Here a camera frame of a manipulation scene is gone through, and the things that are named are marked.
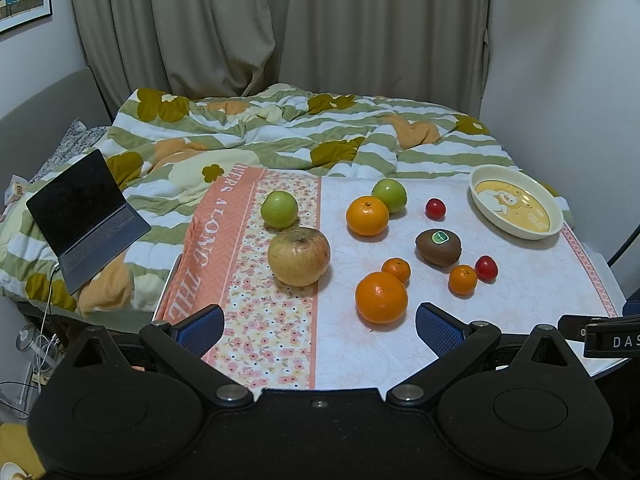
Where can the green apple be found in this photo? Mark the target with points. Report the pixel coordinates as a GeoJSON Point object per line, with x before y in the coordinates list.
{"type": "Point", "coordinates": [392, 194]}
{"type": "Point", "coordinates": [279, 210]}

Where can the beige curtains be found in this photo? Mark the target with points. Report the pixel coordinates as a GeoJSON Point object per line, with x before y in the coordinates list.
{"type": "Point", "coordinates": [424, 50]}

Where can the dark grey laptop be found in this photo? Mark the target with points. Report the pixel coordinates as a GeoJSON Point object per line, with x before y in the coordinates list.
{"type": "Point", "coordinates": [85, 219]}

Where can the large orange front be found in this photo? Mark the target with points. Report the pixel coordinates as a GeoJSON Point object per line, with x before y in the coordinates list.
{"type": "Point", "coordinates": [381, 298]}

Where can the green striped floral duvet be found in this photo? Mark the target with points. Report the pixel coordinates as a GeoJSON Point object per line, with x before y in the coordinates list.
{"type": "Point", "coordinates": [165, 151]}

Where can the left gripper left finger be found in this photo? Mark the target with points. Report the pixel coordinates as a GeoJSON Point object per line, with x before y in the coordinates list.
{"type": "Point", "coordinates": [179, 349]}

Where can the small mandarin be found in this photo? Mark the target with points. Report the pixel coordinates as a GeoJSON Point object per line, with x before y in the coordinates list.
{"type": "Point", "coordinates": [462, 280]}
{"type": "Point", "coordinates": [399, 268]}

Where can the cream plate with cartoon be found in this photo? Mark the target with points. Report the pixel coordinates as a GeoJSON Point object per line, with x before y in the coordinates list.
{"type": "Point", "coordinates": [515, 203]}

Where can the grey patterned pillow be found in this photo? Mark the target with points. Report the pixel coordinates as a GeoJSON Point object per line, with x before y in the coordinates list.
{"type": "Point", "coordinates": [76, 140]}

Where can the red cherry tomato back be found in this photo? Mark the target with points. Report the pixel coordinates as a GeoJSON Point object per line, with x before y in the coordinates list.
{"type": "Point", "coordinates": [435, 209]}

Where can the red cherry tomato front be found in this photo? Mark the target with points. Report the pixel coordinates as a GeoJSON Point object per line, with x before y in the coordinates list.
{"type": "Point", "coordinates": [486, 269]}

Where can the large red-yellow apple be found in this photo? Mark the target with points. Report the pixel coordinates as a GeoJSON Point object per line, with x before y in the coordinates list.
{"type": "Point", "coordinates": [299, 256]}

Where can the grey sofa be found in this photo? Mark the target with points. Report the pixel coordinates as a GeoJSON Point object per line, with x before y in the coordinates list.
{"type": "Point", "coordinates": [31, 132]}

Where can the brown kiwi with sticker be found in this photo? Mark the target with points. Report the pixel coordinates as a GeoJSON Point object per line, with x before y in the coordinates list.
{"type": "Point", "coordinates": [439, 247]}

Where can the large orange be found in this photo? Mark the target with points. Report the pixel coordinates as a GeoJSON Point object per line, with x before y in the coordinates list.
{"type": "Point", "coordinates": [381, 298]}
{"type": "Point", "coordinates": [367, 216]}

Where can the large orange back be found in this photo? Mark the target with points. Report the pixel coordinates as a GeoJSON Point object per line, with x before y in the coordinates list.
{"type": "Point", "coordinates": [367, 216]}

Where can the red cherry tomato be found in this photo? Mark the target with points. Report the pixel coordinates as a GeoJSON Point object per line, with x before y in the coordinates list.
{"type": "Point", "coordinates": [435, 209]}
{"type": "Point", "coordinates": [486, 269]}

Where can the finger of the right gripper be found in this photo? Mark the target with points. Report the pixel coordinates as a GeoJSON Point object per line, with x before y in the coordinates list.
{"type": "Point", "coordinates": [572, 327]}
{"type": "Point", "coordinates": [612, 342]}

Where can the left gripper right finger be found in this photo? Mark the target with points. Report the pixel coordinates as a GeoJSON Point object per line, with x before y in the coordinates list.
{"type": "Point", "coordinates": [460, 349]}

